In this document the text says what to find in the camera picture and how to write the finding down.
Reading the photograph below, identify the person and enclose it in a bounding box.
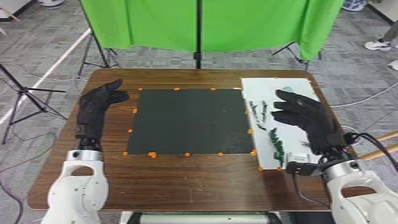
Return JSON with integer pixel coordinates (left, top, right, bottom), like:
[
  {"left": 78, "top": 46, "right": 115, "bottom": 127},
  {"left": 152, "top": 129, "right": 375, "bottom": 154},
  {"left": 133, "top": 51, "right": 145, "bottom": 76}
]
[{"left": 362, "top": 19, "right": 398, "bottom": 72}]

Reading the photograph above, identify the dark mat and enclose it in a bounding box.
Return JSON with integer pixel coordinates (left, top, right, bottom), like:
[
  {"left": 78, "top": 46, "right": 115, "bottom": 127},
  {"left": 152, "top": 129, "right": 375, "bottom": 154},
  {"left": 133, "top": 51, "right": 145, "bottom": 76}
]
[{"left": 126, "top": 88, "right": 255, "bottom": 156}]

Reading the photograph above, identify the black cable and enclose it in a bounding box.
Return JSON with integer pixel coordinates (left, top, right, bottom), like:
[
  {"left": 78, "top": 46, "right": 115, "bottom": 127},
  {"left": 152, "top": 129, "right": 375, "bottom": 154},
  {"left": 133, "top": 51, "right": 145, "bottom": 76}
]
[{"left": 344, "top": 131, "right": 398, "bottom": 164}]

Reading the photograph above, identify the white sheet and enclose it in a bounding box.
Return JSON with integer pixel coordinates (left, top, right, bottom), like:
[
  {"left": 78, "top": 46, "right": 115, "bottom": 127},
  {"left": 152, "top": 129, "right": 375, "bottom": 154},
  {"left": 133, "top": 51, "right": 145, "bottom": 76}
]
[{"left": 239, "top": 77, "right": 334, "bottom": 171}]

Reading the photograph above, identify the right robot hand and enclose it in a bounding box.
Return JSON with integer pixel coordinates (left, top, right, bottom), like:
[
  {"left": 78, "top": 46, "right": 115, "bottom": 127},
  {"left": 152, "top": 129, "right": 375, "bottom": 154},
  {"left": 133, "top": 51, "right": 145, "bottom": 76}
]
[{"left": 270, "top": 89, "right": 348, "bottom": 156}]

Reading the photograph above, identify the black light stand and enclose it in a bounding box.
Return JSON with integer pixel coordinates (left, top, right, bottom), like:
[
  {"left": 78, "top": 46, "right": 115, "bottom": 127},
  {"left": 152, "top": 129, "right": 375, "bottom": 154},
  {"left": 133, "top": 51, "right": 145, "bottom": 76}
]
[
  {"left": 270, "top": 41, "right": 325, "bottom": 73},
  {"left": 76, "top": 0, "right": 120, "bottom": 78},
  {"left": 192, "top": 0, "right": 206, "bottom": 70}
]

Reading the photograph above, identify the blue white vase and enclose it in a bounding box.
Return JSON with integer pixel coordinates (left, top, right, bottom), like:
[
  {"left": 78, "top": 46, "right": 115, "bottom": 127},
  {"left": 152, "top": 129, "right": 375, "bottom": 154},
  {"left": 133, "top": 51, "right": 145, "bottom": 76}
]
[{"left": 341, "top": 0, "right": 371, "bottom": 13}]

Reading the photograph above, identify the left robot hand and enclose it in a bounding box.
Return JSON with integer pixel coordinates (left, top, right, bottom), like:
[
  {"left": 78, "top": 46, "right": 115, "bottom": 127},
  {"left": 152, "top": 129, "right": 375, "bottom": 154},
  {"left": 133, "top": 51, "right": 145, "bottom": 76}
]
[{"left": 74, "top": 78, "right": 131, "bottom": 140}]

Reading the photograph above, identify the long green sprig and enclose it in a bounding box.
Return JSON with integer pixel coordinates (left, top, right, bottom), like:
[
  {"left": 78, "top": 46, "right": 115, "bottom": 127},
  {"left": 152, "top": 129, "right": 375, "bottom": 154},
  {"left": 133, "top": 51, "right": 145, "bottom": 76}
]
[{"left": 266, "top": 127, "right": 286, "bottom": 166}]

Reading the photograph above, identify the black tripod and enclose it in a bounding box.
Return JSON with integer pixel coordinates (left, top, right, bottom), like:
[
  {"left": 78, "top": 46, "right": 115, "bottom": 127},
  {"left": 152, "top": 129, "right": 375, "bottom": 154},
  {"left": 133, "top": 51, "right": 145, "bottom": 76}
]
[{"left": 0, "top": 63, "right": 71, "bottom": 146}]

